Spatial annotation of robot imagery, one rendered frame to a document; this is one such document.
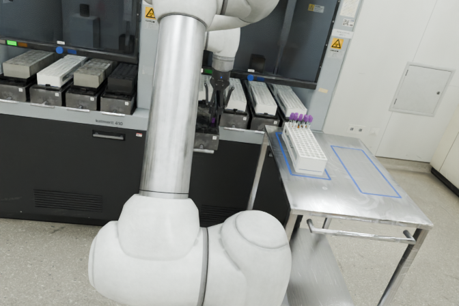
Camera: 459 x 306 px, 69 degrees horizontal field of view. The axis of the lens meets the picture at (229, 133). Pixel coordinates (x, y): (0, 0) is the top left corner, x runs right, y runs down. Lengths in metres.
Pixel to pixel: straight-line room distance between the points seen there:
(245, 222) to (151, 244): 0.18
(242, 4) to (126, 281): 0.60
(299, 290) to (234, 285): 0.90
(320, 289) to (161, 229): 1.06
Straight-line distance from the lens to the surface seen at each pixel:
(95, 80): 1.70
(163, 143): 0.67
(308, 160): 1.19
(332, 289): 1.62
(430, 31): 3.25
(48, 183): 1.95
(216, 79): 1.41
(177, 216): 0.65
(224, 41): 1.33
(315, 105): 1.77
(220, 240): 0.68
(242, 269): 0.66
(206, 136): 1.37
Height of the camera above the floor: 1.39
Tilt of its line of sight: 25 degrees down
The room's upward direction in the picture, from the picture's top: 10 degrees clockwise
